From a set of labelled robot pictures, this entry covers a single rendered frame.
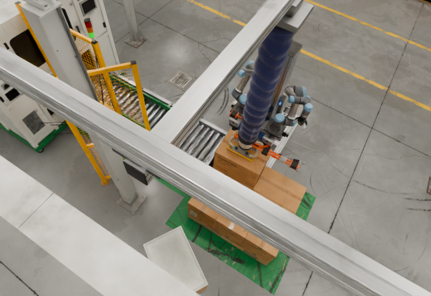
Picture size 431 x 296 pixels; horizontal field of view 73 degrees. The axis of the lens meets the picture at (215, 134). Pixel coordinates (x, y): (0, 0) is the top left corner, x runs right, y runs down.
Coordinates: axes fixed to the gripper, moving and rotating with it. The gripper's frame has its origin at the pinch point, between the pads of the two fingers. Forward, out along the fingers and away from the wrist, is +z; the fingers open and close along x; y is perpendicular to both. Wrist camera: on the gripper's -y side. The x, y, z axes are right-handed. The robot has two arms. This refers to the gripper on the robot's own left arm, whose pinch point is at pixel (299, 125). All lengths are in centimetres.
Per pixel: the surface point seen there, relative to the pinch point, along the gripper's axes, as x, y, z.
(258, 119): -36, 36, -22
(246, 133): -42, 38, 7
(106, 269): -17, 212, -170
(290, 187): 28, 17, 98
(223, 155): -60, 48, 58
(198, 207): -56, 106, 98
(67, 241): -30, 213, -170
